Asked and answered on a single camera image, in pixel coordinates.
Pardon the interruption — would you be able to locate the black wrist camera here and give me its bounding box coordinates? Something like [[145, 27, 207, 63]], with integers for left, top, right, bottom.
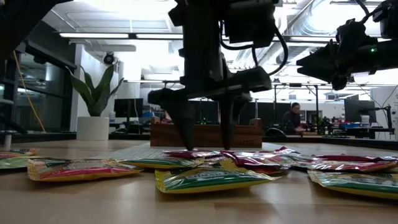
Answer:
[[223, 0, 278, 48], [335, 17, 368, 43]]

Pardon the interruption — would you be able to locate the white short post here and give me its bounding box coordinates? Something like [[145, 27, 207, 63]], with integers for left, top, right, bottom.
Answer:
[[2, 130, 14, 151]]

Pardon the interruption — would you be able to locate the white round plant pot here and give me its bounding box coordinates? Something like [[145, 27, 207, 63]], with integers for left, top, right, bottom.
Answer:
[[76, 116, 110, 141]]

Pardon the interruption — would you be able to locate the black background desk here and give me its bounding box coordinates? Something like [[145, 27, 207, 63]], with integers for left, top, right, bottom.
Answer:
[[323, 126, 396, 140]]

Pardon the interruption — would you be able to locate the black monitor on arm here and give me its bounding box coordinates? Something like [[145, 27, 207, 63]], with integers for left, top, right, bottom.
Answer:
[[343, 98, 377, 124]]

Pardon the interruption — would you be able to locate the wooden three-compartment box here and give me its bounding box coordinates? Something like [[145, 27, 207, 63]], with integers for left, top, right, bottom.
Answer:
[[150, 117, 264, 149]]

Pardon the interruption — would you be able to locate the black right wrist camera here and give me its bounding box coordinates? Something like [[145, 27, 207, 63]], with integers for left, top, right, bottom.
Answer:
[[335, 17, 368, 43]]

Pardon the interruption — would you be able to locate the person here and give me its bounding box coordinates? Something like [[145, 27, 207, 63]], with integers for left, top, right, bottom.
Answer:
[[282, 101, 307, 136]]

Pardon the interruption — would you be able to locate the long ceiling light strip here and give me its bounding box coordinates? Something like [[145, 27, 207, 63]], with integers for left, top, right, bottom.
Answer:
[[58, 32, 184, 40], [289, 35, 337, 44]]

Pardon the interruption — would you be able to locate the yellow hanging cable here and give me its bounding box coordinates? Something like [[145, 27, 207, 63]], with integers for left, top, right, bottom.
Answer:
[[12, 50, 47, 134]]

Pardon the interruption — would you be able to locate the green snake plant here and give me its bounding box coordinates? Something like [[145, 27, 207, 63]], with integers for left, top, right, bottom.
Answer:
[[65, 63, 125, 118]]

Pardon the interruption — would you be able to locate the grey woven placemat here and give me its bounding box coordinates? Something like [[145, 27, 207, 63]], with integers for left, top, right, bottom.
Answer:
[[93, 141, 318, 162]]

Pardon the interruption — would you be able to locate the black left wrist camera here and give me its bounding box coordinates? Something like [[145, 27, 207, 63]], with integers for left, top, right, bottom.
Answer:
[[223, 0, 278, 48]]

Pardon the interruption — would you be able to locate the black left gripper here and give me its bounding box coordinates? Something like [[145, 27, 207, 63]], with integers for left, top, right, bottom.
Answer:
[[147, 0, 272, 151]]

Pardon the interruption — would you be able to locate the black metal rig frame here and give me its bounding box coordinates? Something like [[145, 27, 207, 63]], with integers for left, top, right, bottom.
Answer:
[[163, 80, 320, 125]]

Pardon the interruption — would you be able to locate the black aluminium table frame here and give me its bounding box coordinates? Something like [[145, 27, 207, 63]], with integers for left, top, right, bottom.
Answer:
[[0, 132, 398, 151]]

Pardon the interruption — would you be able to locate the black computer monitor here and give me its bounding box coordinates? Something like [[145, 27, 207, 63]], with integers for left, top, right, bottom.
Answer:
[[113, 98, 144, 119]]

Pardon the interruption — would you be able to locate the black office chair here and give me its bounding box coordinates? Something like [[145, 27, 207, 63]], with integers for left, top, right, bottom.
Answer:
[[265, 126, 287, 138]]

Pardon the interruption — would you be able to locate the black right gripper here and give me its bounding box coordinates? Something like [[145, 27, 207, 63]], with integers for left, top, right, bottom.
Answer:
[[297, 37, 379, 91]]

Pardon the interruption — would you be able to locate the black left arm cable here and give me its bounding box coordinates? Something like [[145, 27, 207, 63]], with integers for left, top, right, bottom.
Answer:
[[219, 18, 289, 77]]

